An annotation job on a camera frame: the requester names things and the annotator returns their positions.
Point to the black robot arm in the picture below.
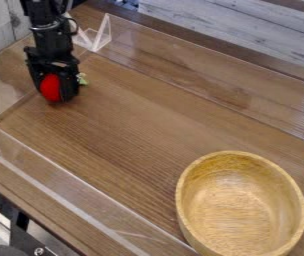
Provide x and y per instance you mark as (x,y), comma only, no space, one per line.
(52,65)

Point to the clear acrylic tray enclosure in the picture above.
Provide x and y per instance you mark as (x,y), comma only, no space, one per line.
(90,166)

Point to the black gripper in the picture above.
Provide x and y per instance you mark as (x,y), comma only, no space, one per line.
(53,48)

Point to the black table leg bracket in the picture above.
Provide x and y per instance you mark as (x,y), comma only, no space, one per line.
(30,238)

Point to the red plush strawberry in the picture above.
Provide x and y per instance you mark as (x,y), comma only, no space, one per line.
(50,86)

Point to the oval wooden bowl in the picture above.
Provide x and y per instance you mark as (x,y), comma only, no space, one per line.
(239,206)

